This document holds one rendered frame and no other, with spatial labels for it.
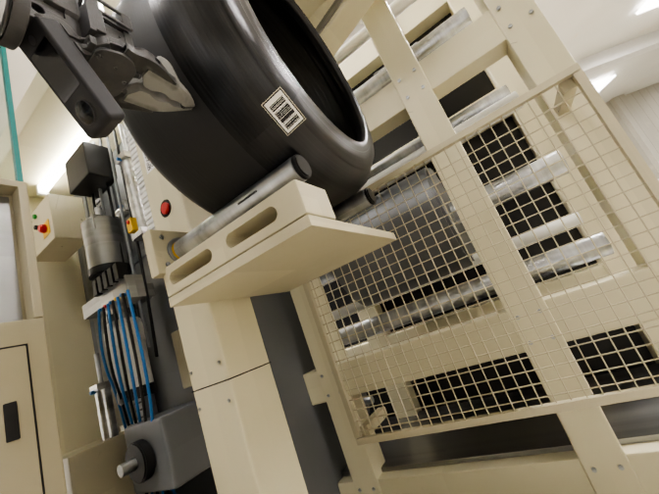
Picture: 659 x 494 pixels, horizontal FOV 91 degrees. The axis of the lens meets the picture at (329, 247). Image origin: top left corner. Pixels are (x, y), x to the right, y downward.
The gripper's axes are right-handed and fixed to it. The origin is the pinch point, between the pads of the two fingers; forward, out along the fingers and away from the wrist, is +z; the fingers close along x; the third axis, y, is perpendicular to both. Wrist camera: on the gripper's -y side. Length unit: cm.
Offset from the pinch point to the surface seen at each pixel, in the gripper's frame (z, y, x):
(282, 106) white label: 8.1, -4.1, -11.1
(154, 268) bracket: 6.7, -15.2, 26.9
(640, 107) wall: 1085, 219, -442
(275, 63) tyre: 8.0, 3.1, -12.5
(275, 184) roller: 10.7, -13.0, -3.4
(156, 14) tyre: -3.2, 13.5, -2.5
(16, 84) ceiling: 70, 263, 266
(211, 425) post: 18, -48, 37
